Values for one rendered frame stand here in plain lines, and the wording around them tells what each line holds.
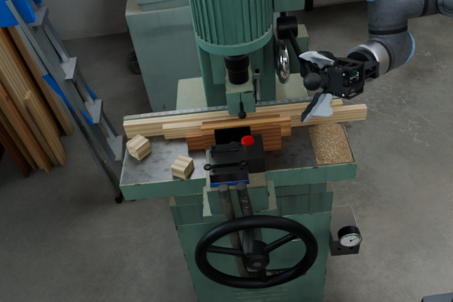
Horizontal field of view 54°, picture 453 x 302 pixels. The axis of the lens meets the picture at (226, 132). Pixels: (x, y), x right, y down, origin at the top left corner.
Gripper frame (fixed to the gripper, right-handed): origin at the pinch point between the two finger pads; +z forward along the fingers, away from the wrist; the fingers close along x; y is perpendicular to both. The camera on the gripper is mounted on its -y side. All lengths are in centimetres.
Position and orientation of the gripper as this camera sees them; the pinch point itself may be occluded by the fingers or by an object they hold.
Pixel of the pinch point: (296, 89)
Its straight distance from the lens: 97.6
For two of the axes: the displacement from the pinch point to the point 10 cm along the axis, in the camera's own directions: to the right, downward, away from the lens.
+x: 1.0, 8.8, 4.6
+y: 6.5, 2.9, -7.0
